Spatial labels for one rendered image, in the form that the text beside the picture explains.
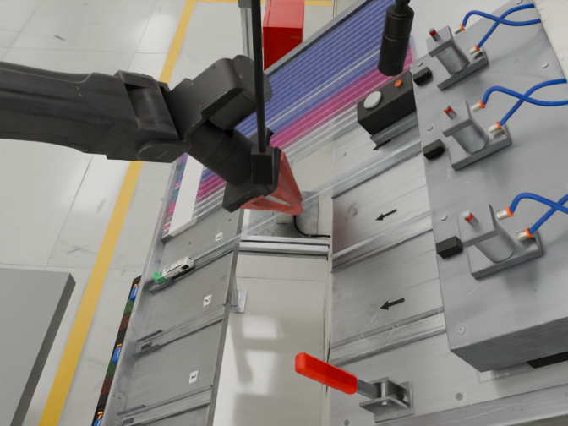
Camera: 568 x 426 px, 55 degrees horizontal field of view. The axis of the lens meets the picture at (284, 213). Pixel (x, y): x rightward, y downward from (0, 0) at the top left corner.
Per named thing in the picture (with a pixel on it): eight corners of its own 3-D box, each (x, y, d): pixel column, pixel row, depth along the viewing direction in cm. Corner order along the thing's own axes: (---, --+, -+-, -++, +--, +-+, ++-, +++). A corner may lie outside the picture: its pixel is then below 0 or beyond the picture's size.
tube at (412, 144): (160, 283, 87) (154, 280, 86) (161, 275, 88) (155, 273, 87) (445, 135, 59) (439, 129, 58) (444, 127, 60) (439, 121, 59)
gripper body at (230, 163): (277, 133, 68) (234, 97, 64) (270, 193, 62) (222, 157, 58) (242, 157, 72) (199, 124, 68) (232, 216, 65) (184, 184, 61)
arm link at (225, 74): (103, 87, 56) (129, 161, 54) (173, 17, 50) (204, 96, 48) (187, 103, 66) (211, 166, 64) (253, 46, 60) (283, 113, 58)
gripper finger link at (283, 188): (320, 173, 72) (270, 132, 67) (319, 215, 67) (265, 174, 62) (283, 194, 76) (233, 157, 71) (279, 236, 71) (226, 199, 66)
